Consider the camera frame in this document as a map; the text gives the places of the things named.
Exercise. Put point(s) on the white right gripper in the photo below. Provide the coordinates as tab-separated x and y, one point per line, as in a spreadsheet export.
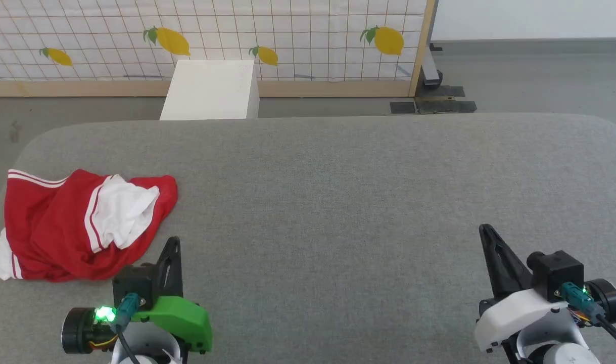
520	313

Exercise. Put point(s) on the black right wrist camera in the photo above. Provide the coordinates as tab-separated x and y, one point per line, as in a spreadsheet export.
555	273

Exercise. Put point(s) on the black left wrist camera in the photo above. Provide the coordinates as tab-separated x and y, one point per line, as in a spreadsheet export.
133	283

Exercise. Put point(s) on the black floor plate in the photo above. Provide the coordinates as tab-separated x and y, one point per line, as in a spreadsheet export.
403	107
446	105

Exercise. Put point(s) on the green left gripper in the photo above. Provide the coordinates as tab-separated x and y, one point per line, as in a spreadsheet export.
181	321

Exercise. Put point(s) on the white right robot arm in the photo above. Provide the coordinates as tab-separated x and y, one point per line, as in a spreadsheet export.
560	351

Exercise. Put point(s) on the red and white basketball jersey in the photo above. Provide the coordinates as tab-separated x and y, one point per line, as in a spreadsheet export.
50	227

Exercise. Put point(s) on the white rectangular box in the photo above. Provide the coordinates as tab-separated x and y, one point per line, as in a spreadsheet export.
206	91

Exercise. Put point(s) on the grey metal support beam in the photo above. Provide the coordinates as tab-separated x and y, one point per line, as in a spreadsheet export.
430	71

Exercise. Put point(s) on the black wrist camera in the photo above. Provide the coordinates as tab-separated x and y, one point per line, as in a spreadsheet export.
555	273
133	283

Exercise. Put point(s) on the lemon print partition screen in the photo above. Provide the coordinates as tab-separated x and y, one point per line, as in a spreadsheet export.
287	30

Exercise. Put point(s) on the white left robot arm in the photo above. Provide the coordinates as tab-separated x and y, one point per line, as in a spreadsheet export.
148	349

